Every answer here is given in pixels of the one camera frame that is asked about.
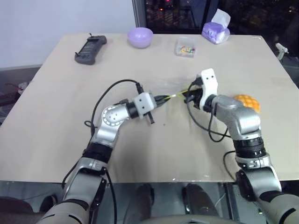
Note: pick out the grey window frame post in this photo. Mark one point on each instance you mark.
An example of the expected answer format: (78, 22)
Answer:
(139, 12)

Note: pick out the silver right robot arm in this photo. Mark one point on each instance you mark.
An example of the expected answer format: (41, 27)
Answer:
(243, 119)

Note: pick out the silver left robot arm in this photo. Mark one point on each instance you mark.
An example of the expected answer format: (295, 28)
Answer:
(109, 116)

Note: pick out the orange netted snack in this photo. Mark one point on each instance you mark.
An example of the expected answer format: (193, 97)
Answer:
(250, 102)

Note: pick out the purple tissue pack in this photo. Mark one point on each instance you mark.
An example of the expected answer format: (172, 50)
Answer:
(216, 31)

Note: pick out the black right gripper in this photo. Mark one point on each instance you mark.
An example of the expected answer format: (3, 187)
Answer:
(198, 98)

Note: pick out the dark grey remote controller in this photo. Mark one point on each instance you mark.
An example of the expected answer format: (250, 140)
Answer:
(90, 50)

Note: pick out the grey robot torso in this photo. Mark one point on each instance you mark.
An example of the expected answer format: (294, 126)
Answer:
(187, 220)

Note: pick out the clear box with coloured bits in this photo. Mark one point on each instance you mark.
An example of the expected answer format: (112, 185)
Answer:
(185, 47)

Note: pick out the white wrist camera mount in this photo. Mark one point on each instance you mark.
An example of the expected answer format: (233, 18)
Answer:
(209, 79)
(144, 103)

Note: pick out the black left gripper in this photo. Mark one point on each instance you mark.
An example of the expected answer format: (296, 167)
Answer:
(150, 118)

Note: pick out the purple plastic bowl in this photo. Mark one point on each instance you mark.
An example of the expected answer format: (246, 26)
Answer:
(140, 37)

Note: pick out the red and white clutter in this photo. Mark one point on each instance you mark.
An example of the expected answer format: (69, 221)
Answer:
(19, 88)

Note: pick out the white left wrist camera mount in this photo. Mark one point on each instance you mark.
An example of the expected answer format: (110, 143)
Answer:
(144, 103)

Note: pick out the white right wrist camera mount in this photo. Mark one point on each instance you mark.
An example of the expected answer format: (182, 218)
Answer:
(209, 79)

